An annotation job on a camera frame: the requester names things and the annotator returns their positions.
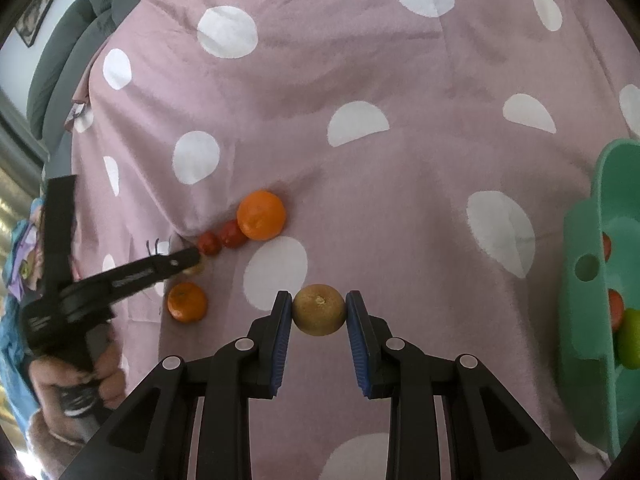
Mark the small yellow fruit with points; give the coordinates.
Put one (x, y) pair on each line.
(196, 268)

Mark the person's left hand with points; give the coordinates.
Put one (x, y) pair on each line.
(112, 380)

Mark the framed wall picture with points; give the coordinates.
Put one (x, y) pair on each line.
(42, 7)

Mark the red cherry tomato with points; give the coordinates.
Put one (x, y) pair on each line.
(208, 243)
(232, 234)
(615, 305)
(607, 246)

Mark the colourful printed cloth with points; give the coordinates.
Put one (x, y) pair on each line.
(22, 260)

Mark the orange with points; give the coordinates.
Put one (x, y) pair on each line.
(186, 302)
(261, 215)

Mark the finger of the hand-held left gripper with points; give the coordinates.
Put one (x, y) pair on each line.
(59, 230)
(135, 275)

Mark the green round fruit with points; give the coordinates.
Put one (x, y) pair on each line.
(630, 340)

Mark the green plastic basket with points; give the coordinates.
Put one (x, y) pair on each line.
(582, 320)

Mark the pink polka dot blanket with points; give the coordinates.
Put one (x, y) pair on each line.
(400, 160)

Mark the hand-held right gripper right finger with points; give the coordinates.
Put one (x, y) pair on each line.
(357, 345)

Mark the yellowish round fruit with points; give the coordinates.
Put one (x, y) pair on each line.
(319, 310)

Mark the blue cloth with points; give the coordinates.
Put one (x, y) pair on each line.
(12, 360)

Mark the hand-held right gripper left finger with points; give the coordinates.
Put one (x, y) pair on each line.
(281, 340)

